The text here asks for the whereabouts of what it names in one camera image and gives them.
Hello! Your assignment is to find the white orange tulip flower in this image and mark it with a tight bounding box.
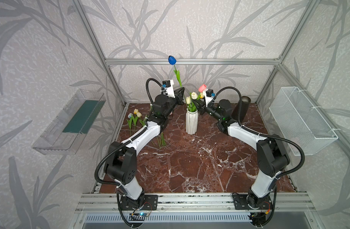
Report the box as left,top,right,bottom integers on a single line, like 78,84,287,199
132,109,139,130

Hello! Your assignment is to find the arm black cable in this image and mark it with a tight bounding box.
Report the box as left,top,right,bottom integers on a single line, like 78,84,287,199
213,86,305,179
94,78,164,185

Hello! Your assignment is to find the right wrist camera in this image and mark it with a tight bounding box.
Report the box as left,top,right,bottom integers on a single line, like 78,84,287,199
202,89,216,107

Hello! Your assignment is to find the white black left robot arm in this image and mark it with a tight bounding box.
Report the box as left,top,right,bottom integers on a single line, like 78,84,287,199
95,87,185,201

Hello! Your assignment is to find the white ribbed ceramic vase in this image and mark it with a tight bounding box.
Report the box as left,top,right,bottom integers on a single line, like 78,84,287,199
186,110,199,135

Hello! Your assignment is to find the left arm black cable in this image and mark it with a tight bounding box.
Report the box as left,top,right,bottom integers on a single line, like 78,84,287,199
94,78,164,185

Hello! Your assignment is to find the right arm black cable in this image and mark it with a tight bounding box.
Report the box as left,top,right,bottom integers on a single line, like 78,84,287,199
213,86,305,179

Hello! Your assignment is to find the white wire mesh basket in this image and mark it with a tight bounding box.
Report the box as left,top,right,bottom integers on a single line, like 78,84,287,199
269,86,338,156

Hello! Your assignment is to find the black cylindrical vase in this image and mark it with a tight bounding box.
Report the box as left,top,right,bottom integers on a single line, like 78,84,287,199
231,96,251,123

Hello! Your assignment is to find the tulip bouquet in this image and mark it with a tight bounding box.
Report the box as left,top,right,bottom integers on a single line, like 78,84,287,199
156,133,167,148

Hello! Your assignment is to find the pink tulip flower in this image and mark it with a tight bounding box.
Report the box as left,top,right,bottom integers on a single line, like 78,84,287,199
198,84,207,93

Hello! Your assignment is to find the white cream tulip flower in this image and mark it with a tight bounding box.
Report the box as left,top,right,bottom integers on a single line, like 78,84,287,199
185,96,193,112

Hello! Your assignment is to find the aluminium frame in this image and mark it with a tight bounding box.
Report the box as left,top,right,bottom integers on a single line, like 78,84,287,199
71,0,350,167

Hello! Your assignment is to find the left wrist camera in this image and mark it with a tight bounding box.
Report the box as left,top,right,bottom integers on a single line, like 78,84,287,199
161,80,175,98

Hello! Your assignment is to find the clear plastic wall tray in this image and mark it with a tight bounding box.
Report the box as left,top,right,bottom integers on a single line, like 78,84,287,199
32,89,106,155

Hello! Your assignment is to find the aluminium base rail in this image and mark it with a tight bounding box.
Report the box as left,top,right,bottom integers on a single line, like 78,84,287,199
74,192,316,213

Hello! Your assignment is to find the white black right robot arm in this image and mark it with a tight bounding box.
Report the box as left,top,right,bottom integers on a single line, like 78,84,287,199
192,99,290,209

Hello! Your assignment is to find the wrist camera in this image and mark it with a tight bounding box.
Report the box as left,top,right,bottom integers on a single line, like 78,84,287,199
202,89,216,107
161,80,175,98

